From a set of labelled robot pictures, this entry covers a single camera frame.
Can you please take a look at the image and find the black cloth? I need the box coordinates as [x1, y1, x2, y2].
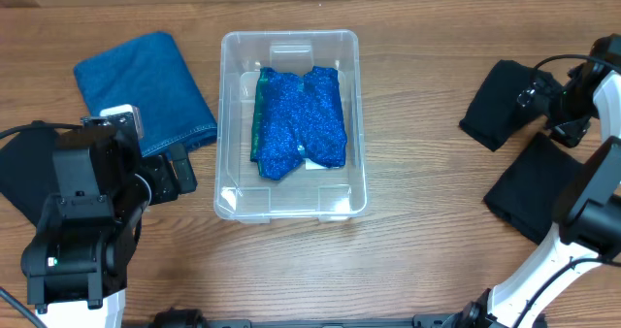
[483, 133, 582, 245]
[459, 60, 542, 151]
[1, 121, 58, 225]

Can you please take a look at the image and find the blue denim cloth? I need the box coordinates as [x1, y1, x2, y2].
[74, 31, 217, 156]

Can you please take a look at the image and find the sparkly blue sequin cloth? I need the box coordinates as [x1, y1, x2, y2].
[250, 66, 347, 180]

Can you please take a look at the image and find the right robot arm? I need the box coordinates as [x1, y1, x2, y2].
[441, 34, 620, 327]

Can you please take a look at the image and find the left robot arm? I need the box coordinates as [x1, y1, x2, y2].
[21, 125, 197, 327]

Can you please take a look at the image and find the clear plastic storage bin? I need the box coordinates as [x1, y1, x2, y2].
[213, 30, 368, 223]

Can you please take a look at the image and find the white label in bin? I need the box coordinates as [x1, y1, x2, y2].
[305, 158, 324, 170]

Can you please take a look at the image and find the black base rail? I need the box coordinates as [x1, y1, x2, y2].
[121, 310, 466, 328]

